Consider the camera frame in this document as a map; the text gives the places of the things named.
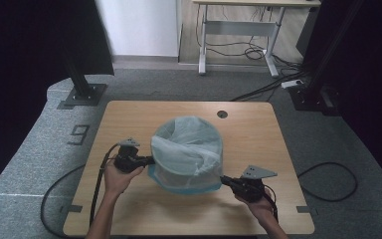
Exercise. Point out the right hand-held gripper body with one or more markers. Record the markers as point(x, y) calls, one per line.
point(248, 189)

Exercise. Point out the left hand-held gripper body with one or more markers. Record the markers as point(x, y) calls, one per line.
point(126, 161)

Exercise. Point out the white plastic bag blue band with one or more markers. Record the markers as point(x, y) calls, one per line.
point(185, 156)

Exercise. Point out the person's left hand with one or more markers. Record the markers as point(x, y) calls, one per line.
point(119, 181)

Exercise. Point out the person's right hand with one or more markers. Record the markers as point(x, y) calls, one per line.
point(260, 209)

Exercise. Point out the black metal stand square base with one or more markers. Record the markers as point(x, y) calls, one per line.
point(84, 93)

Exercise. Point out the white power strip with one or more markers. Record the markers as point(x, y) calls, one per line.
point(291, 83)

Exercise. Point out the black metal stand dark base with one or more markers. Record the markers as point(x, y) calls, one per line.
point(311, 89)

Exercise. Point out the black curtain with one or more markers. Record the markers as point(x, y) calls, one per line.
point(371, 83)
point(20, 66)

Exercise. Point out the white desk with metal legs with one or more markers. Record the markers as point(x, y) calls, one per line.
point(242, 28)

